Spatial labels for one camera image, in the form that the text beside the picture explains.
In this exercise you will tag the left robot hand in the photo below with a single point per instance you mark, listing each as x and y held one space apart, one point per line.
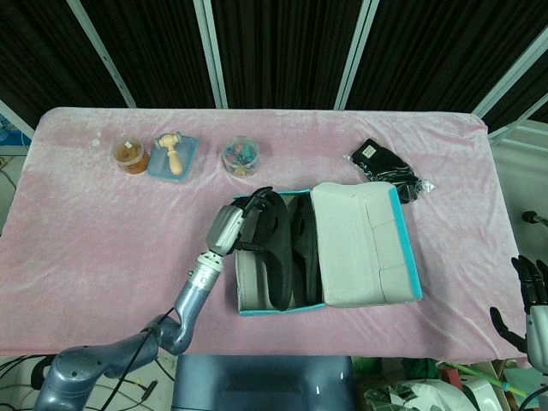
231 227

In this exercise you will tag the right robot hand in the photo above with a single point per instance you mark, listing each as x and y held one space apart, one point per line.
531 299

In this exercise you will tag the black slipper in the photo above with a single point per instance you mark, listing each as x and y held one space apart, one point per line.
274 252
305 252

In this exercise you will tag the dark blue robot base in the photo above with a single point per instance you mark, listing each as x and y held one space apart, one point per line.
263 382

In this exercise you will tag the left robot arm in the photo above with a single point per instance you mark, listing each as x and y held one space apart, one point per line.
141 338

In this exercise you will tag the teal and white shoebox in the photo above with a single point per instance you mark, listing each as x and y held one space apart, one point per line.
327 247

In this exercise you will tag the pink velvet tablecloth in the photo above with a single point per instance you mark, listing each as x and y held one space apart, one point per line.
265 231

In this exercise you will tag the clear jar of clips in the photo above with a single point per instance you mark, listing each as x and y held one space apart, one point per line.
241 156

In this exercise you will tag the blue plastic tray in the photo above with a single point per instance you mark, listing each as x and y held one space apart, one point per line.
174 159

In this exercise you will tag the wooden toy hammer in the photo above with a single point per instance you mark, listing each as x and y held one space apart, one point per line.
170 150

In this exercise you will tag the amber plastic jar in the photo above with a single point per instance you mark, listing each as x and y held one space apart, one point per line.
130 155

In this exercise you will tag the black gloves in plastic bag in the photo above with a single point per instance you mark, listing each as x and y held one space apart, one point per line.
387 167

